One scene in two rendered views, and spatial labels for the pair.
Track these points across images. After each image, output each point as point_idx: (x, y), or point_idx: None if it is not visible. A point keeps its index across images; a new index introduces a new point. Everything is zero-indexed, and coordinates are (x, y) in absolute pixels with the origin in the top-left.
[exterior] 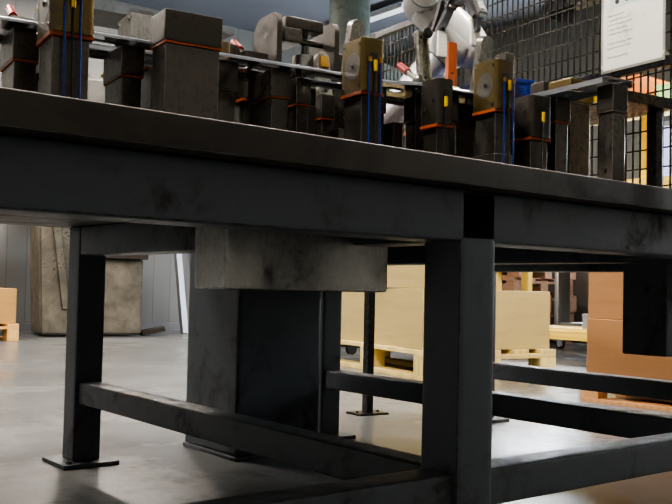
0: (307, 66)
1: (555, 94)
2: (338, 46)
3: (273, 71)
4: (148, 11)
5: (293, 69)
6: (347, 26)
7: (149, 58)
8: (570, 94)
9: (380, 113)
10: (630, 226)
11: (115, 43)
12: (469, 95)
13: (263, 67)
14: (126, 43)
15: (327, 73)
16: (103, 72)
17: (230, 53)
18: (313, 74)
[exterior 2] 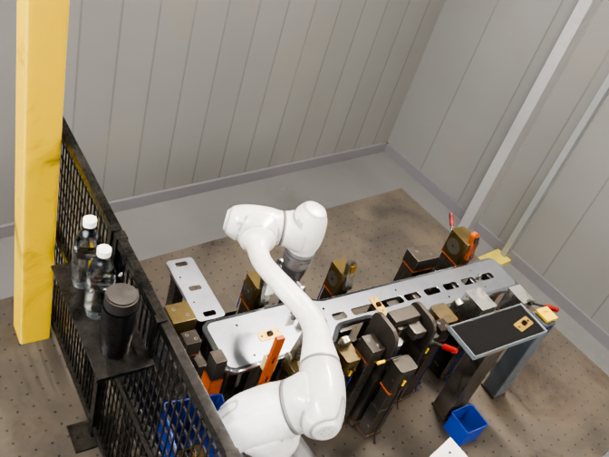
0: (371, 286)
1: (203, 300)
2: (370, 321)
3: None
4: (496, 311)
5: (380, 296)
6: (356, 265)
7: (454, 298)
8: (193, 297)
9: (321, 288)
10: None
11: (460, 279)
12: (263, 320)
13: (396, 296)
14: (455, 278)
15: (361, 297)
16: None
17: (408, 277)
18: (369, 302)
